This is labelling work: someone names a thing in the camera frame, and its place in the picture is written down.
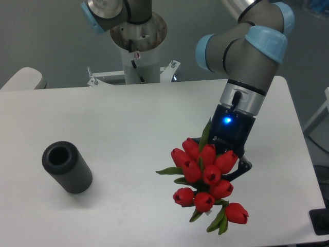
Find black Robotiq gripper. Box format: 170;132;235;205
192;104;255;182

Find red tulip bouquet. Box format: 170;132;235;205
157;121;249;235

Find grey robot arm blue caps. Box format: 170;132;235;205
81;1;295;181

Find black box at table edge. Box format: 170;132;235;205
309;208;328;236

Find black ribbed cylindrical vase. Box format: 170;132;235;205
42;141;93;194

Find blue item in clear container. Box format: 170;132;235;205
303;0;328;19

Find beige chair back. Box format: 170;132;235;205
1;67;47;92

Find white frame at right edge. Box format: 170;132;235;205
302;87;328;136

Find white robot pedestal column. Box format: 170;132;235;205
110;12;168;70

